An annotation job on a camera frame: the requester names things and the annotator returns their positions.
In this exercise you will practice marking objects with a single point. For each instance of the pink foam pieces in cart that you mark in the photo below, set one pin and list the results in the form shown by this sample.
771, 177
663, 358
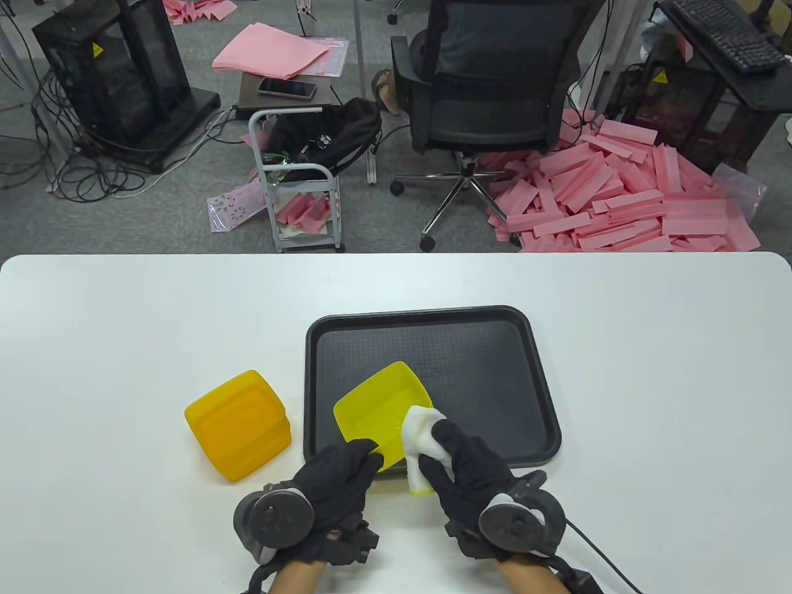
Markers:
303, 213

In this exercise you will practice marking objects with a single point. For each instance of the stack of pink sheets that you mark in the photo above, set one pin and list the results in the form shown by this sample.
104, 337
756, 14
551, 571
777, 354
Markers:
266, 52

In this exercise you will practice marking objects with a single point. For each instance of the person's right forearm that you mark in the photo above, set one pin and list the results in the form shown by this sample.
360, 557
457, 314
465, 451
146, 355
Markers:
532, 575

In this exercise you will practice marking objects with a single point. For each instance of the black keyboard stand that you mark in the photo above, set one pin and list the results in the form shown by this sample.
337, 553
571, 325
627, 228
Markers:
764, 93

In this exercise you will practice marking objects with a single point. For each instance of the black battery pack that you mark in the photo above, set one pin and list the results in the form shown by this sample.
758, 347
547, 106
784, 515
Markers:
581, 583

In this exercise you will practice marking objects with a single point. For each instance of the pile of pink foam strips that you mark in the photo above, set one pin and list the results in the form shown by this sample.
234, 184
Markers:
619, 198

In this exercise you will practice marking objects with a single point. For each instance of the black mesh office chair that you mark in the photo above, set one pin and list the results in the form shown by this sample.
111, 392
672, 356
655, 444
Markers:
489, 117

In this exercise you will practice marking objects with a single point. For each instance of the clear zip bag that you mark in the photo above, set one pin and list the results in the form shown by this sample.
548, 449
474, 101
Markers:
334, 62

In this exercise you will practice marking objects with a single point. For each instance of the white desk leg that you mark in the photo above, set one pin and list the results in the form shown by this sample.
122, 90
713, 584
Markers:
365, 124

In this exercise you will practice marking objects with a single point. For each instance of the person's left hand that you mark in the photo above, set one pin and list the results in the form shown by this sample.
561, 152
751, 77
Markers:
340, 476

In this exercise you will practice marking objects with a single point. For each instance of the black smartphone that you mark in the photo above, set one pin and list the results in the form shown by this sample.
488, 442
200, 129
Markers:
286, 88

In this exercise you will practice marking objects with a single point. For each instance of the person's left forearm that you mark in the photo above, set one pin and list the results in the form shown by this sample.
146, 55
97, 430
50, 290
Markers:
297, 578

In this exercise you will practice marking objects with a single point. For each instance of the black backpack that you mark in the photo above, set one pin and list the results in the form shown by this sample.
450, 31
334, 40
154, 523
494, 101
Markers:
334, 133

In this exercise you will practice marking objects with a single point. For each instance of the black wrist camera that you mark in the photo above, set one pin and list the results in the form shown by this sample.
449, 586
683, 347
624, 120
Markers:
356, 544
464, 541

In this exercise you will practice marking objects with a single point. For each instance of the black and white controller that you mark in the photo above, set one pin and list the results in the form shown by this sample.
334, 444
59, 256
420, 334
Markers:
516, 526
275, 520

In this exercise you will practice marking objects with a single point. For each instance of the yellow plastic food container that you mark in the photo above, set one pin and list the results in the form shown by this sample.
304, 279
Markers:
377, 402
238, 427
287, 433

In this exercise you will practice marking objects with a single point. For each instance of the black keyboard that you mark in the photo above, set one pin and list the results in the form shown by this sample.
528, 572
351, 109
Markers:
724, 34

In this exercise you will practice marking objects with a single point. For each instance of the white rolling cart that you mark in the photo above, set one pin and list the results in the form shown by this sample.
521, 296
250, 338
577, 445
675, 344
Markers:
307, 242

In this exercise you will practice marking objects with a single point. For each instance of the white yellow-edged dish cloth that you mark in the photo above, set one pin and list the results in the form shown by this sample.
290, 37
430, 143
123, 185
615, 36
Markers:
417, 433

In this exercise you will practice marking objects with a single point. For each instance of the patterned plastic bag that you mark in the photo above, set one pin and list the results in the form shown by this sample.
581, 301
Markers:
232, 207

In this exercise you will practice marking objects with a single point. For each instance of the black plastic tray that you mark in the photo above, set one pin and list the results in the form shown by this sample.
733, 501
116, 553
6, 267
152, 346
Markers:
482, 371

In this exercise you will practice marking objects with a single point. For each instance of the person's right hand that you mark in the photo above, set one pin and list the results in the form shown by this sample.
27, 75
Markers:
470, 470

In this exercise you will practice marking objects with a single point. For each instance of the clear plastic bag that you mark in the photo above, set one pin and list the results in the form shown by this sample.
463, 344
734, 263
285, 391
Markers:
745, 192

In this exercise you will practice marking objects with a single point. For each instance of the small heap of pink foam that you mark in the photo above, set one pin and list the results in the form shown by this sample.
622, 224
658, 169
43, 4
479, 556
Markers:
204, 9

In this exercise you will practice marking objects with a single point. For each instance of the black computer cabinet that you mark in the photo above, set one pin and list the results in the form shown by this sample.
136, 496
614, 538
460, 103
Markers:
111, 74
680, 105

